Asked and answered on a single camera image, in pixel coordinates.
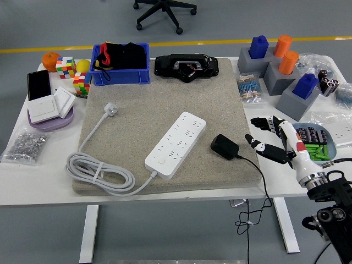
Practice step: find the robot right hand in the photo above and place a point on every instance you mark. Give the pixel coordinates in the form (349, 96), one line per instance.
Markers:
(302, 159)

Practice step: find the pile of green standoffs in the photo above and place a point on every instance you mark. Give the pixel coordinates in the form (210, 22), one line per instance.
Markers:
(319, 154)

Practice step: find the row of black capacitors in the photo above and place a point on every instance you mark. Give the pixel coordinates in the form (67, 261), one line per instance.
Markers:
(313, 136)

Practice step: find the light blue tray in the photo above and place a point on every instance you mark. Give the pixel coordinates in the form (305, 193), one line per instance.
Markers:
(332, 143)

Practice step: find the clear bag holding socket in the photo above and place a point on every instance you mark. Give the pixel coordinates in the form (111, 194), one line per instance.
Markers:
(341, 121)

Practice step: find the grey block stand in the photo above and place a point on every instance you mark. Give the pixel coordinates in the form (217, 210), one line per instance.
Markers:
(277, 82)
(247, 64)
(291, 105)

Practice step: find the white table leg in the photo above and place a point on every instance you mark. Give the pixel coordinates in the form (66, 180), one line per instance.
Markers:
(287, 228)
(89, 233)

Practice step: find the blue square peg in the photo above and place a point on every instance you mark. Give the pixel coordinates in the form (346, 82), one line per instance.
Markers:
(258, 48)
(305, 86)

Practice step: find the bag of blue resistors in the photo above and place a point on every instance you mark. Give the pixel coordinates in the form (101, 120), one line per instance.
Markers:
(345, 94)

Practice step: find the bundle of black capacitors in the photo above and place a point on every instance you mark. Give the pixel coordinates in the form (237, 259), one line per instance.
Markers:
(328, 82)

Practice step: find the bag of mixed resistors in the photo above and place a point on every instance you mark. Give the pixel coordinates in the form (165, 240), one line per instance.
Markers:
(250, 89)

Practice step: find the clear plastic bag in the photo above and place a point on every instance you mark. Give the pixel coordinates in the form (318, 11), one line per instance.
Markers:
(313, 63)

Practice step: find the orange cylinder peg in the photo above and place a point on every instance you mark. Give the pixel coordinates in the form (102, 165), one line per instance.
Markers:
(282, 45)
(288, 63)

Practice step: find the grey-brown mat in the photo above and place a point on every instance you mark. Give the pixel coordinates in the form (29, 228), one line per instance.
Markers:
(154, 99)

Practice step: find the black electronic device housing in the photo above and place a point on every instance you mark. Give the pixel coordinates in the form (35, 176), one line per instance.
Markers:
(165, 67)

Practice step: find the black folded cloth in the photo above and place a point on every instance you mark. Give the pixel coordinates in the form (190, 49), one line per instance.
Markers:
(134, 57)

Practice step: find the blue plastic bin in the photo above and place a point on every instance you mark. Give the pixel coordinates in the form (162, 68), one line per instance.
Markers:
(121, 77)

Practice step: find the black office chair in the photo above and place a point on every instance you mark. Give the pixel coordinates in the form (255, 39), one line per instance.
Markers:
(165, 6)

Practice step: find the black cloth with red trim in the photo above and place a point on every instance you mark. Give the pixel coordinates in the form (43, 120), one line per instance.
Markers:
(105, 56)

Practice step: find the multicolour puzzle cube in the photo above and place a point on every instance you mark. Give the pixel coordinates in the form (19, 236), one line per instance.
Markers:
(81, 83)
(66, 67)

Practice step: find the yellow lemon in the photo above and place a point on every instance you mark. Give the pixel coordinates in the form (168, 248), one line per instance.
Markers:
(83, 66)

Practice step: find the purple tray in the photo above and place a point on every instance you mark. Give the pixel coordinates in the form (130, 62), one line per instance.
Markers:
(55, 125)

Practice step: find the orange fruit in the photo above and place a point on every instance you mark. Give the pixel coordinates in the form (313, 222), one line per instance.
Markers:
(49, 61)

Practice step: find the black smartphone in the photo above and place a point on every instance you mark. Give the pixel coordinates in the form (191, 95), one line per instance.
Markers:
(38, 85)

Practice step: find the bag of metal nuts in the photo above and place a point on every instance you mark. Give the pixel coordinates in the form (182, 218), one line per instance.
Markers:
(24, 144)

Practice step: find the white wall socket panel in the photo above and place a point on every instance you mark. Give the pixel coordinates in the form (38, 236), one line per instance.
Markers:
(343, 136)

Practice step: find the silver bracket under table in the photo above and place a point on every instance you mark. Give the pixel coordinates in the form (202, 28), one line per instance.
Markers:
(236, 203)

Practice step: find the small white wall switch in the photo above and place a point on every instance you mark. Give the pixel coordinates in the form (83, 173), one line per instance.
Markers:
(64, 100)

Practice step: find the large white wall switch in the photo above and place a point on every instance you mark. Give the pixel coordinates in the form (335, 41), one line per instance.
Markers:
(42, 108)

